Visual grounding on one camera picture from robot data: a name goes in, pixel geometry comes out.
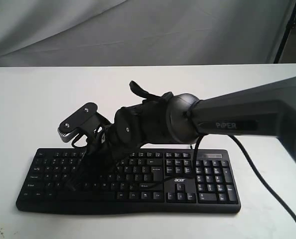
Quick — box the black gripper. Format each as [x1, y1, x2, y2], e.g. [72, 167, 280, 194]
[66, 125, 128, 191]

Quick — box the black Acer keyboard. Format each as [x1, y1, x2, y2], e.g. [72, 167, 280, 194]
[15, 148, 241, 215]

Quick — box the dark grey Piper robot arm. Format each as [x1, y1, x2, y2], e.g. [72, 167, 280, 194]
[66, 76, 296, 191]

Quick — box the grey backdrop cloth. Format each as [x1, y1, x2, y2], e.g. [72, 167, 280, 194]
[0, 0, 295, 67]

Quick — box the black stand pole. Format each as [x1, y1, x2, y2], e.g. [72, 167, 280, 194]
[273, 1, 296, 64]

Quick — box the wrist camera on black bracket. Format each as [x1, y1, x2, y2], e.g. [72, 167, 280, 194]
[57, 102, 111, 143]

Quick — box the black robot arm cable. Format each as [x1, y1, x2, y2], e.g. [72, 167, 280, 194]
[139, 134, 296, 239]

